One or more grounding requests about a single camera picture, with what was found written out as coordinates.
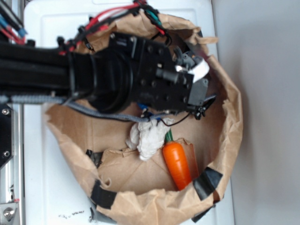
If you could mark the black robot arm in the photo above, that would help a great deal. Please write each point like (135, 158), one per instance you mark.
(25, 70)

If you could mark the orange toy carrot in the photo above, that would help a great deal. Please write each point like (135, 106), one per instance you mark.
(176, 162)

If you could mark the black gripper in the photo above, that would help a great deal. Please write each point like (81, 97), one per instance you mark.
(150, 76)

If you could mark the crumpled white paper towel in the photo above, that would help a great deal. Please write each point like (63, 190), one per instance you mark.
(148, 137)

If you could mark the aluminium frame rail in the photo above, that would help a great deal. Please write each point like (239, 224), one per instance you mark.
(12, 197)

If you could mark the brown paper bag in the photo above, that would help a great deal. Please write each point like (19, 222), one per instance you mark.
(134, 192)

